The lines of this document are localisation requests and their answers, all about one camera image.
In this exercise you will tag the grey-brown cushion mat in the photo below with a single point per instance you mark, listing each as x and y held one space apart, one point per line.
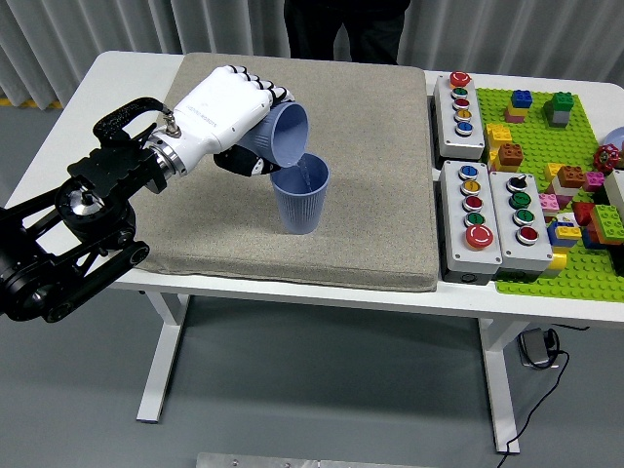
341 170

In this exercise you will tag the grey curtain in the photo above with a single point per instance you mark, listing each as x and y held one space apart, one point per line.
146 24

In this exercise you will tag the green building block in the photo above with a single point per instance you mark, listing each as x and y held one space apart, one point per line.
607 223

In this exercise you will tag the green grey block stack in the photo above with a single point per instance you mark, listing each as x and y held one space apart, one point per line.
560 109

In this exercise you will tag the pink building block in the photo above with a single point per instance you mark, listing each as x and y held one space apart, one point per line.
548 201
594 181

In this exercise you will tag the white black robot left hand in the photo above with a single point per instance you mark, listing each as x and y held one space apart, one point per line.
219 112

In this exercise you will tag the grey power adapter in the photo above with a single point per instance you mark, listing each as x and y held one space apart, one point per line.
534 348

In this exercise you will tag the red valve handwheel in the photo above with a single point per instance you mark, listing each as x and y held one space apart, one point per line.
606 158

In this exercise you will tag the brown building block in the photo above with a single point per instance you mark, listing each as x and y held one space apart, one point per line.
571 176
511 156

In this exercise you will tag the grey selector switch control box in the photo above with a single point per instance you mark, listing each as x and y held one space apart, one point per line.
502 219

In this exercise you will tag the lilac bowl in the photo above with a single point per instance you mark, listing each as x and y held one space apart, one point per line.
616 137

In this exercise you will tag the red building block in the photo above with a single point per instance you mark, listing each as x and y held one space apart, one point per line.
582 213

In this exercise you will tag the grey five-button control box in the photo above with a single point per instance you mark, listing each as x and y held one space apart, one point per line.
446 122
453 219

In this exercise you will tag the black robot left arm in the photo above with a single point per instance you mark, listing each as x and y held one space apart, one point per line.
49 273

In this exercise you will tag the white table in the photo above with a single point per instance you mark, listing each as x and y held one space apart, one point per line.
122 73

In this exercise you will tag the blue yellow pink block stack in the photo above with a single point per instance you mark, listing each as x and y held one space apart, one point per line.
519 105

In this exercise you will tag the green building-block baseplate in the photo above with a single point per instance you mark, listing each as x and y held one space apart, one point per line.
536 136

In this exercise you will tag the yellow black floor tape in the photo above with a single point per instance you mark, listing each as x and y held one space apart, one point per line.
29 102

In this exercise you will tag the white building block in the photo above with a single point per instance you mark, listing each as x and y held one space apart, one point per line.
565 191

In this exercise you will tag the white box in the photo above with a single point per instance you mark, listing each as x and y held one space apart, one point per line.
616 192

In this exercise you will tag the yellow building block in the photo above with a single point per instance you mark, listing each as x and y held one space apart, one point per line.
498 134
552 171

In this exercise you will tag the blue ribbed plastic cup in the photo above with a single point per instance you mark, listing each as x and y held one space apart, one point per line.
300 209
287 131

